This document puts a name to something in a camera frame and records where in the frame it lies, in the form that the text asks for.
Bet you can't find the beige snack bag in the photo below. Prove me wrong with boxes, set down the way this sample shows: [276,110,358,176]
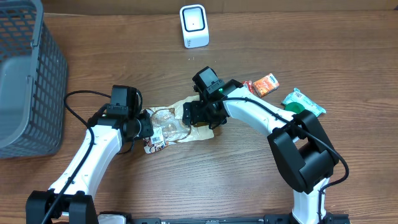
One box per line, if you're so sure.
[142,96,214,154]

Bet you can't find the red stick packet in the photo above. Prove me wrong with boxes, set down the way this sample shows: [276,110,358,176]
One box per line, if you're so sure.
[243,80,254,94]

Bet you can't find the orange tissue pack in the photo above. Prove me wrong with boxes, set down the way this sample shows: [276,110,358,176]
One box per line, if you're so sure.
[253,73,279,98]

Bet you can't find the green lid jar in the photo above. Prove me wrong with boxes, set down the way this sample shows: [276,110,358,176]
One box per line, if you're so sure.
[284,102,305,114]

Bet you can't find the teal snack packet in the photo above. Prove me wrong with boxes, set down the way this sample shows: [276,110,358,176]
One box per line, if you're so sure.
[281,88,326,117]

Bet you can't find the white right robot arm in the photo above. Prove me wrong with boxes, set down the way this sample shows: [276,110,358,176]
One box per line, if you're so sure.
[182,67,339,223]

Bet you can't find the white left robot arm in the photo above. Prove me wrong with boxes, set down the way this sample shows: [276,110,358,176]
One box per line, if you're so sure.
[25,85,154,223]

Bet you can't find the white barcode scanner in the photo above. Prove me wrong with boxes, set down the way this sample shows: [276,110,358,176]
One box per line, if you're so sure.
[179,4,210,49]

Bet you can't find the grey plastic mesh basket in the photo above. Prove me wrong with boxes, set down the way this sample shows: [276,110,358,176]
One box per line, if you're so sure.
[1,1,68,159]

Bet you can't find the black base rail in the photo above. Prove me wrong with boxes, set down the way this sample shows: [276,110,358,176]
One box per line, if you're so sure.
[98,211,351,224]

